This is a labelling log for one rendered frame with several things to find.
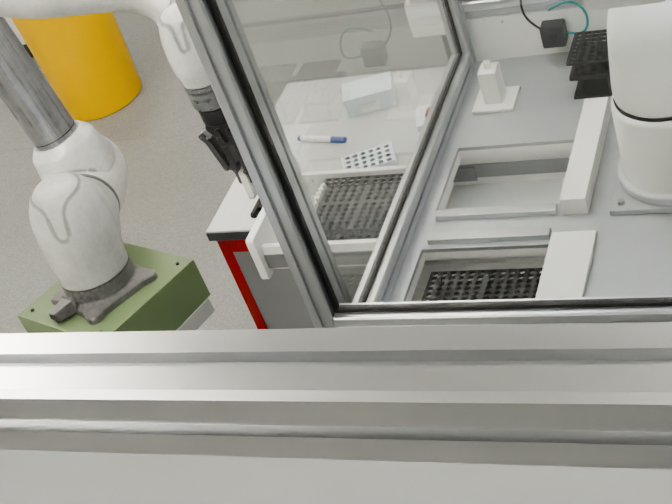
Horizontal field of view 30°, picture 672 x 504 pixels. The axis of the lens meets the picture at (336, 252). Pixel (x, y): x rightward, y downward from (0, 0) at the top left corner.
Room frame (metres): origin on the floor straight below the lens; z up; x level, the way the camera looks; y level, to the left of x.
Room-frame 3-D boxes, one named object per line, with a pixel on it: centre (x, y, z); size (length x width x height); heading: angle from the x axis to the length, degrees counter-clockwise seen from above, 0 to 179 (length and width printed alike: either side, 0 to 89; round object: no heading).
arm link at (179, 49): (2.24, 0.11, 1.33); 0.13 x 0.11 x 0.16; 167
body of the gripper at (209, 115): (2.23, 0.11, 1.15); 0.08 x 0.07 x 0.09; 60
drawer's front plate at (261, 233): (2.25, 0.09, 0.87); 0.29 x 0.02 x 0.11; 150
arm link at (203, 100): (2.23, 0.11, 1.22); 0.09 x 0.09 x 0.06
